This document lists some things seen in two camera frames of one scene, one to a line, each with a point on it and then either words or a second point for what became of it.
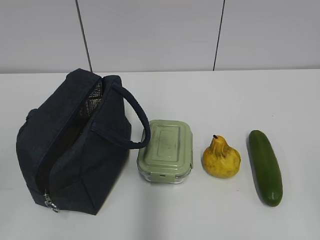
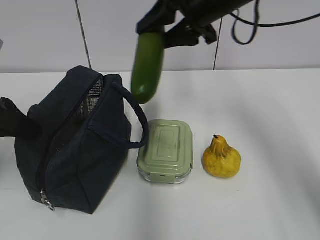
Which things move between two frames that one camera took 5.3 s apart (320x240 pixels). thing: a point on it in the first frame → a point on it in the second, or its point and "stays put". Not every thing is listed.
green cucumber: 266,168 → 148,66
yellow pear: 220,159 stays put
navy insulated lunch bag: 73,149 stays put
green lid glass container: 169,157 stays put
